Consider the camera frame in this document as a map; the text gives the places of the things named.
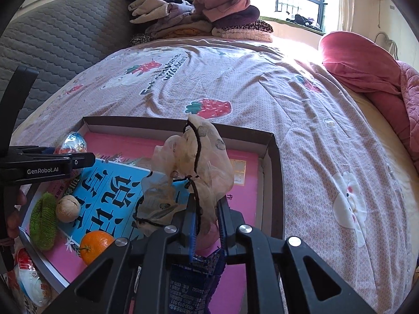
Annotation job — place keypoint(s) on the red egg toy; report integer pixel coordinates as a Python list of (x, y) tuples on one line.
[(31, 278)]

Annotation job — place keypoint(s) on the person's left hand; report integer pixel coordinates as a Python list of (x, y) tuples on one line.
[(14, 225)]

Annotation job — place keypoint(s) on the grey quilted headboard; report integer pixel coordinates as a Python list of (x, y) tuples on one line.
[(59, 49)]

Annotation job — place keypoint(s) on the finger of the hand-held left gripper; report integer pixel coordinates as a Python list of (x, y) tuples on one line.
[(83, 162)]

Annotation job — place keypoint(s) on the dark blue snack packet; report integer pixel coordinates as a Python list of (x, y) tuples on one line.
[(193, 284)]

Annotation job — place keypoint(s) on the grey cardboard box pink inside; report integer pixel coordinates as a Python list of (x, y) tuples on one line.
[(273, 186)]

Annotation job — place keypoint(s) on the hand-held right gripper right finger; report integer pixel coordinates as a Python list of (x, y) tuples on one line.
[(223, 232)]

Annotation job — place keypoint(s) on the pink pillow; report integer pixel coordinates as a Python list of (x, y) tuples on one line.
[(356, 62)]

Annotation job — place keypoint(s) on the cream curtain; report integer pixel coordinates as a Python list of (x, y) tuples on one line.
[(345, 0)]

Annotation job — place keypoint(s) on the blue egg toy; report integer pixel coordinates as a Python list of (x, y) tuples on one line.
[(73, 142)]

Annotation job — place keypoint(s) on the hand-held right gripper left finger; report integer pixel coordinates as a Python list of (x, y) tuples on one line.
[(191, 235)]

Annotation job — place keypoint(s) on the pile of folded clothes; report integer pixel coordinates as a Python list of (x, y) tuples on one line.
[(196, 13)]

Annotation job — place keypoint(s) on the green knitted scrunchie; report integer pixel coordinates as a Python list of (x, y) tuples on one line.
[(42, 222)]

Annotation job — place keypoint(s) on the pink quilt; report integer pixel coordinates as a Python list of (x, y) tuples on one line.
[(402, 111)]

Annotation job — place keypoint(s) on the printed strawberry bedsheet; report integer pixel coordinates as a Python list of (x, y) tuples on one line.
[(327, 137)]

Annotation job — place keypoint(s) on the dark cloth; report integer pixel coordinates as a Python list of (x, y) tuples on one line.
[(304, 21)]

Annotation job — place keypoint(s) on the large mandarin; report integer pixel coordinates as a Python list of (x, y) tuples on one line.
[(96, 243)]

